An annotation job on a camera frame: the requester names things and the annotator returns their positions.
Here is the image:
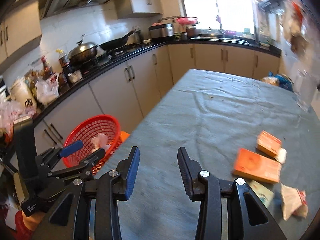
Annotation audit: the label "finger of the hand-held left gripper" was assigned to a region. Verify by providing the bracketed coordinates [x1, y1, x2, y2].
[47, 147, 107, 182]
[36, 140, 84, 167]

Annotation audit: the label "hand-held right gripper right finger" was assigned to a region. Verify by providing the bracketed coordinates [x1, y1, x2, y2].
[177, 147, 288, 240]

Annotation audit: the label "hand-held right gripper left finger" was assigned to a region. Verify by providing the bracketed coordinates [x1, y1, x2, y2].
[49, 146, 140, 240]

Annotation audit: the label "plastic bag red print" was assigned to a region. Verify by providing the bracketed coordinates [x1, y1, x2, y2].
[90, 133, 108, 153]

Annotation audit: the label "red plastic basket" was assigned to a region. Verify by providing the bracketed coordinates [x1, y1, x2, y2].
[62, 114, 121, 175]

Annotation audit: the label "striped paper bag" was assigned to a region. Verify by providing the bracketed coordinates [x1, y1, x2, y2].
[280, 183, 308, 221]

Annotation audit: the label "pink plastic bags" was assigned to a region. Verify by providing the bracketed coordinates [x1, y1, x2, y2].
[0, 100, 35, 130]

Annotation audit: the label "grey tablecloth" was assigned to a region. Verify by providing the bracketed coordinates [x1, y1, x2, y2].
[35, 69, 313, 240]

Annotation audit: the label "white canister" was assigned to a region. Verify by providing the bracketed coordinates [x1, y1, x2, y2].
[10, 76, 38, 110]

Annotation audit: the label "white red plastic bag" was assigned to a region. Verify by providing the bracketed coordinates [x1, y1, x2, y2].
[36, 72, 60, 105]

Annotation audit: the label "beige base cabinets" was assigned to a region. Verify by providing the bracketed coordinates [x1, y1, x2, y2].
[32, 44, 280, 155]

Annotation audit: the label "large orange box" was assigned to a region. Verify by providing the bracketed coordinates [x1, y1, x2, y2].
[232, 147, 282, 184]

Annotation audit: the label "small food container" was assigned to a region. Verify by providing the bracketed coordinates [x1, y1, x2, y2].
[67, 70, 83, 83]

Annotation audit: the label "white teal tissue pack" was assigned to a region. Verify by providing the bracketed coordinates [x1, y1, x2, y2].
[247, 179, 275, 208]

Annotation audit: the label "dark sauce bottle yellow cap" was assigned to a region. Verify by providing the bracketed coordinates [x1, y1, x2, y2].
[58, 49, 71, 85]

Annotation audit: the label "small orange box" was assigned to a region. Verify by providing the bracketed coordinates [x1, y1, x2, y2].
[256, 130, 282, 157]

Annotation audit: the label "steel pot with lid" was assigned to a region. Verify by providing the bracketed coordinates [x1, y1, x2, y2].
[68, 34, 98, 64]

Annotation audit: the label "black gas stove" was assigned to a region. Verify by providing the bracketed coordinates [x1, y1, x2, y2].
[82, 44, 148, 67]

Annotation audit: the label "black wok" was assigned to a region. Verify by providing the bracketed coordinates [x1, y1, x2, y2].
[99, 29, 140, 51]

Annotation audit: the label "red white packet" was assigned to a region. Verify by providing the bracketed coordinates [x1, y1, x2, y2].
[293, 189, 308, 218]

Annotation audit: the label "brown food bag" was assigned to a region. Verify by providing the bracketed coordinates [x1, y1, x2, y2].
[261, 76, 278, 87]

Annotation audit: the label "steel kettle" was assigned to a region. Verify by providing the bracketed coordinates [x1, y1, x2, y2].
[132, 29, 143, 44]

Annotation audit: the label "black kitchen countertop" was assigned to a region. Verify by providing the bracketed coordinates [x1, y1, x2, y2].
[0, 36, 282, 155]

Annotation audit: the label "blue plastic bag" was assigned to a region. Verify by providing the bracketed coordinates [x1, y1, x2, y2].
[269, 71, 295, 92]

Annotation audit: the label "dark brown pot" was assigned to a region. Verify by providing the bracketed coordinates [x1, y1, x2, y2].
[185, 24, 198, 38]

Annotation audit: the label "pan with glass lid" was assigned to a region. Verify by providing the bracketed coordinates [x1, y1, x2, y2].
[200, 28, 224, 37]

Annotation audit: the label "steel rice cooker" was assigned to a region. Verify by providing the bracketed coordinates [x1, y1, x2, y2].
[149, 23, 175, 42]

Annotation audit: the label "clear plastic pitcher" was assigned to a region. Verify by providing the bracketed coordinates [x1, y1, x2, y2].
[292, 67, 313, 113]

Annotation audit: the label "red colander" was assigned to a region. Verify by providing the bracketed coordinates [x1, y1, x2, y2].
[176, 17, 198, 25]

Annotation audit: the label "kitchen faucet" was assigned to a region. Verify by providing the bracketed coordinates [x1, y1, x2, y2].
[215, 15, 225, 32]

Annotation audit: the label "kitchen window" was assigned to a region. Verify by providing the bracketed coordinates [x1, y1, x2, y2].
[180, 0, 255, 34]

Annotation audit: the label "hanging plastic bags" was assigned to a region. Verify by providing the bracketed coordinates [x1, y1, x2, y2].
[282, 1, 309, 54]

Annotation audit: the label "beige wall cabinet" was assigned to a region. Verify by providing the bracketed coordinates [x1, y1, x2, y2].
[115, 0, 164, 19]
[0, 0, 42, 67]

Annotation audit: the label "black wall rack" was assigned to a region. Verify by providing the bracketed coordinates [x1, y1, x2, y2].
[257, 0, 288, 13]

